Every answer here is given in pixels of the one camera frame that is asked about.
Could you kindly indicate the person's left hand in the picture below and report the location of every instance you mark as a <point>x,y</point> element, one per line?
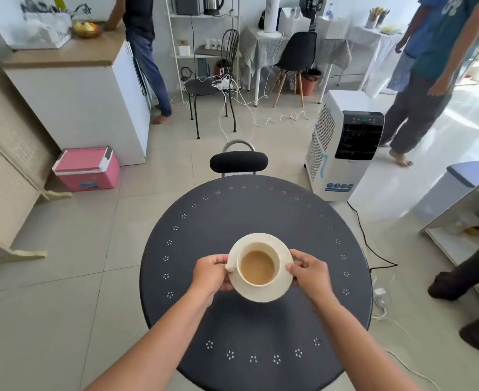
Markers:
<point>206,274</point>

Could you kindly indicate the person's right hand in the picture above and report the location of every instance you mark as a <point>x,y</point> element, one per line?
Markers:
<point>312,278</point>

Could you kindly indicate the person's right thumb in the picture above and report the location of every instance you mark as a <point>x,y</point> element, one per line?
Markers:
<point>293,268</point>

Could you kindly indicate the person's left thumb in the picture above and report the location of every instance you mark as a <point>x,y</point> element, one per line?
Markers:
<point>220,260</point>

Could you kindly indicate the cream saucer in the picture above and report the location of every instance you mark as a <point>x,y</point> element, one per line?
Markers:
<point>263,295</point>

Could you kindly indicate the person's right forearm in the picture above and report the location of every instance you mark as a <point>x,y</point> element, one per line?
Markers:
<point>359,350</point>

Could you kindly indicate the person's left forearm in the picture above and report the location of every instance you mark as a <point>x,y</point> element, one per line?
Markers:
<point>149,346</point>

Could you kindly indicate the milky coffee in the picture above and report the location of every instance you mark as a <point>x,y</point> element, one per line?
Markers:
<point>257,267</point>

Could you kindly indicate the cream coffee cup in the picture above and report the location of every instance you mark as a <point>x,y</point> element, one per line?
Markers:
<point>259,248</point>

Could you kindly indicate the white power strip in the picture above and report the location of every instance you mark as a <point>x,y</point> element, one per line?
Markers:
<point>222,83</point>
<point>380,297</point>

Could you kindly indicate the black padded metal chair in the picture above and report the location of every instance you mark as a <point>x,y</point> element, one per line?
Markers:
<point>238,162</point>

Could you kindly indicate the white air cooler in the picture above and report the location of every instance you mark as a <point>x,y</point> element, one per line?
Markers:
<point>345,138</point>

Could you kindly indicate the pink cooler box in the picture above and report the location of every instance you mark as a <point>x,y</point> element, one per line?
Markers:
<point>86,173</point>

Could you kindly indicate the white low shelf unit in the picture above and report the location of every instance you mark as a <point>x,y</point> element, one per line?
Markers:
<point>459,244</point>

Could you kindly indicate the red plastic bucket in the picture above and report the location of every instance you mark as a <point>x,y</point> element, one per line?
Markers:
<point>310,81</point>

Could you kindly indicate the white counter cabinet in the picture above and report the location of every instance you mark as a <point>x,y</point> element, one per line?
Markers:
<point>84,97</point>

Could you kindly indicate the white canister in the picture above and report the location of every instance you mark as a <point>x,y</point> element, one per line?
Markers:
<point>184,48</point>

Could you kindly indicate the table with grey cloth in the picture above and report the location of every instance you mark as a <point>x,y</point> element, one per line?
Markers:
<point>259,48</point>

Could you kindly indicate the black plastic chair wooden legs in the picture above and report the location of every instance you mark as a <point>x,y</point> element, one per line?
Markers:
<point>296,50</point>

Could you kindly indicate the white metal shelf rack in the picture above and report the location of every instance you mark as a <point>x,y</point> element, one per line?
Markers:
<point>170,36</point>

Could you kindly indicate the table with white cloth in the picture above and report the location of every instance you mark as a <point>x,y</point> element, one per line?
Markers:
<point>373,48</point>

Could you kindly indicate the white box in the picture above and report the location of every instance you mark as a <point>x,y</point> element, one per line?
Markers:
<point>294,22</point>

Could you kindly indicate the white tower fan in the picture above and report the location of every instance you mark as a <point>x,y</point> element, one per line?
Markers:
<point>272,16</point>

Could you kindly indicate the steel electric kettle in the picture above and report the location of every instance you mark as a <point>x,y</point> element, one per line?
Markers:
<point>213,4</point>

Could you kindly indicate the black microwave oven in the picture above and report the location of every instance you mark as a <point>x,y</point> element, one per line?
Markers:
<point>187,4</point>

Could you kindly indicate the clear water bottle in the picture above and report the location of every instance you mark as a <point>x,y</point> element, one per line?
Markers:
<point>330,11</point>

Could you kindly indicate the black coffee machine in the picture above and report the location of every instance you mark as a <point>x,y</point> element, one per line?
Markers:
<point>310,8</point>

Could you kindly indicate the cup of utensils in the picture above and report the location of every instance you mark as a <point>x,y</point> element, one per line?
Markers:
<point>375,18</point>

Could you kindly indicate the bowl of fruit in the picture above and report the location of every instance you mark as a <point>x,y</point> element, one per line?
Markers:
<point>86,29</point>

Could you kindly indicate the white dish rack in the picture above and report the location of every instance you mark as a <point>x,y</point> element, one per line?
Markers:
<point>40,30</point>

